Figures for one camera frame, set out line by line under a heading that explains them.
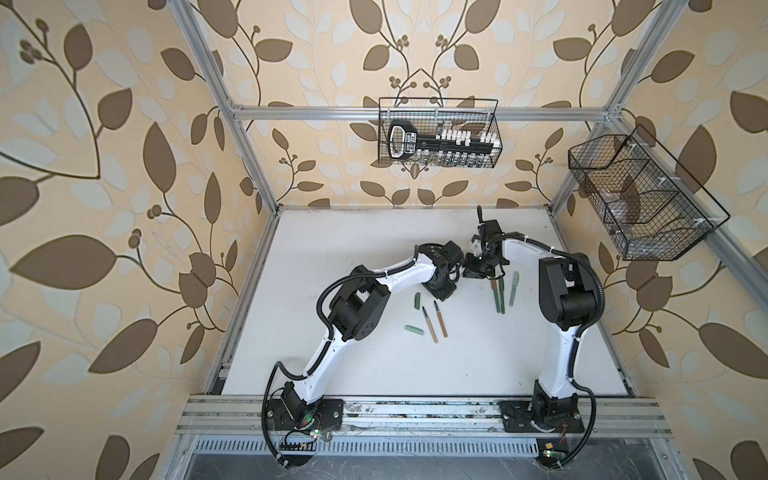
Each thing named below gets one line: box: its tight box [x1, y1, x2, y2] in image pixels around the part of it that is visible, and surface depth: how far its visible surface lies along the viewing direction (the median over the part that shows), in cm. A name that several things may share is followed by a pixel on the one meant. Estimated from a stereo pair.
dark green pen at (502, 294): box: [499, 276, 506, 314], surface depth 98 cm
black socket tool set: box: [387, 120, 502, 166], surface depth 86 cm
